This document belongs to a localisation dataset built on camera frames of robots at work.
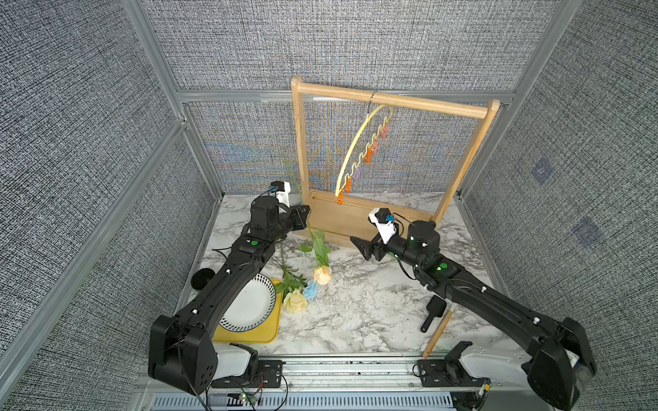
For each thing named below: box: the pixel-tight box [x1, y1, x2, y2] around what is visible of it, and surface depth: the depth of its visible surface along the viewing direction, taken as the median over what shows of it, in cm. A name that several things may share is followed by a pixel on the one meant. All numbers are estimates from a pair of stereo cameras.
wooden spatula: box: [422, 307, 455, 359], surface depth 82 cm
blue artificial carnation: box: [303, 280, 320, 301], surface depth 87 cm
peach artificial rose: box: [298, 220, 333, 286], surface depth 80 cm
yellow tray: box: [212, 278, 284, 343], surface depth 81 cm
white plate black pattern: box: [219, 273, 277, 333], surface depth 85 cm
